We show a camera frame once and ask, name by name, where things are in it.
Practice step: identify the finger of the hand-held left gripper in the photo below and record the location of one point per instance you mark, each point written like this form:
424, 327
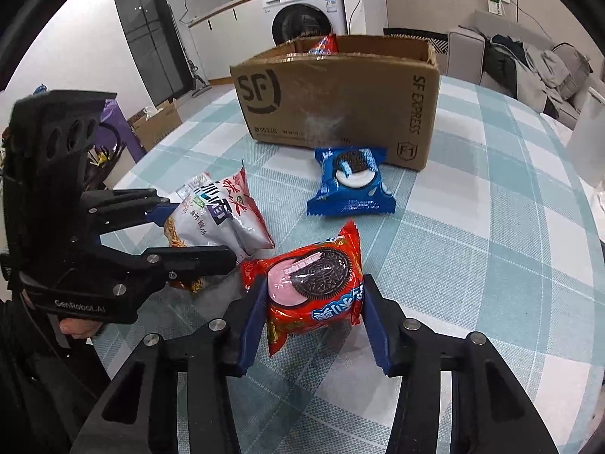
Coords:
127, 205
189, 262

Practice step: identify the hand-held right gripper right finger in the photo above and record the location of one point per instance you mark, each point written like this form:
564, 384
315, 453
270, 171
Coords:
378, 335

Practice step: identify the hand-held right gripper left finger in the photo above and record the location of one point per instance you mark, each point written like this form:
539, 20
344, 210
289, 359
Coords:
250, 335

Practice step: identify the white noodle packet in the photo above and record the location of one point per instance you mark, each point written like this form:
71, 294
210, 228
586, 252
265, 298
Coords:
222, 217

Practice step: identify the red cookie packet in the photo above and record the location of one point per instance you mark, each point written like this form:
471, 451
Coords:
312, 302

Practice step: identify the brown cardboard box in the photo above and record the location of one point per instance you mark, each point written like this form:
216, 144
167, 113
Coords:
331, 104

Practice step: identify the red chips packet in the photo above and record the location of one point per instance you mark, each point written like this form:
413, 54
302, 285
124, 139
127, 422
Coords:
326, 45

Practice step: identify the person's left hand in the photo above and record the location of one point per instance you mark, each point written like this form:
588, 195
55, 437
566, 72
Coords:
80, 329

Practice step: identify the purple bag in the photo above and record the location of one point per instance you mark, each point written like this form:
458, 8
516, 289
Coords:
116, 132

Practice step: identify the small cardboard box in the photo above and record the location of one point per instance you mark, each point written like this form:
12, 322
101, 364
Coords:
158, 125

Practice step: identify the teal checkered tablecloth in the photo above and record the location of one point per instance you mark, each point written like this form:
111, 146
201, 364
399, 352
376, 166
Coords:
472, 246

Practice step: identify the stick vacuum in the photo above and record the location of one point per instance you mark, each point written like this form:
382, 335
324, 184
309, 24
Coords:
198, 78

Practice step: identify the blue cookie packet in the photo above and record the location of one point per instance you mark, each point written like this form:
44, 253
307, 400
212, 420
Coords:
349, 189

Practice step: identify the dark refrigerator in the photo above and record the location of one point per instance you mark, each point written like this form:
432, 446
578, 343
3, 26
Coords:
146, 33

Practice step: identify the white kitchen counter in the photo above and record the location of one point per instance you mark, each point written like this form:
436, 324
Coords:
227, 38

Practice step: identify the white washing machine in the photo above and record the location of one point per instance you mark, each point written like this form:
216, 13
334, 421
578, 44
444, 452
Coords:
302, 14

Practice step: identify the white bin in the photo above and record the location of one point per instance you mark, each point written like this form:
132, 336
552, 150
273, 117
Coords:
588, 137

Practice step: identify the grey sofa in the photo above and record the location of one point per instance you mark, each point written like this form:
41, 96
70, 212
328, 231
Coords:
465, 56

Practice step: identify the black patterned bag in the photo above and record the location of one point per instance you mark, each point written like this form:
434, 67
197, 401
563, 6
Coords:
439, 47

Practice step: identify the pile of grey clothes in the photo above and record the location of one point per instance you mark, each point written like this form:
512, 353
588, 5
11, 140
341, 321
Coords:
539, 71

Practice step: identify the grey cushion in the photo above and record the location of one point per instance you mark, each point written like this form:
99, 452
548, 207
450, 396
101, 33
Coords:
574, 68

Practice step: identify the wall socket with charger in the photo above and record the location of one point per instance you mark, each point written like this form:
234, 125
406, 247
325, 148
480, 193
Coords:
496, 2

